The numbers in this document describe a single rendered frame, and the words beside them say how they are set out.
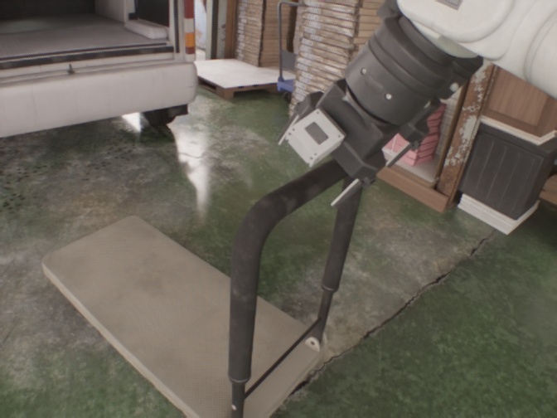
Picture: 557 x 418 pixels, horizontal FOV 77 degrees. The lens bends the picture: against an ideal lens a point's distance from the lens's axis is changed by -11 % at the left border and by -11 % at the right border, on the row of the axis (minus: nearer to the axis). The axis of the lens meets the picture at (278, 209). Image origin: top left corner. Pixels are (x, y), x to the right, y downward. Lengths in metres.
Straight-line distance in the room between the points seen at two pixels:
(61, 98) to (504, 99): 2.19
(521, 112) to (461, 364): 1.26
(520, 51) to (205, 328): 0.95
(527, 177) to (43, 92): 2.41
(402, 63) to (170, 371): 0.85
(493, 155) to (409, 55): 1.87
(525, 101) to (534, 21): 1.82
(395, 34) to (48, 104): 1.90
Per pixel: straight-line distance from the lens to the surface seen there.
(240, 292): 0.55
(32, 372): 1.35
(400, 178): 2.32
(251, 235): 0.50
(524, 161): 2.16
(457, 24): 0.33
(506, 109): 2.17
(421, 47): 0.38
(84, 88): 2.14
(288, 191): 0.54
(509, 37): 0.32
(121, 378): 1.26
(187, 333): 1.07
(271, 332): 1.08
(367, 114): 0.41
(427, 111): 0.57
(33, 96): 2.11
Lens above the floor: 1.03
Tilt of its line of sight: 32 degrees down
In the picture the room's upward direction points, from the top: 7 degrees clockwise
